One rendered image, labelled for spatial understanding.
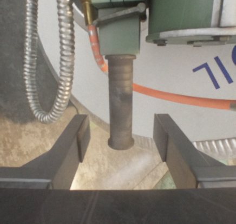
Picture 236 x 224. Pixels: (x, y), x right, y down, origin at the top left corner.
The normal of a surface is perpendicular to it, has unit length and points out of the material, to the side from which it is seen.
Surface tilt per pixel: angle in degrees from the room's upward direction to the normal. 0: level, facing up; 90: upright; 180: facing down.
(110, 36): 58
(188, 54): 90
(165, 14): 102
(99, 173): 0
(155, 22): 115
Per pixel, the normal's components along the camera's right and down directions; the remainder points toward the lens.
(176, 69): -0.70, 0.29
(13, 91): 0.62, -0.22
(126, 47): -0.18, 0.30
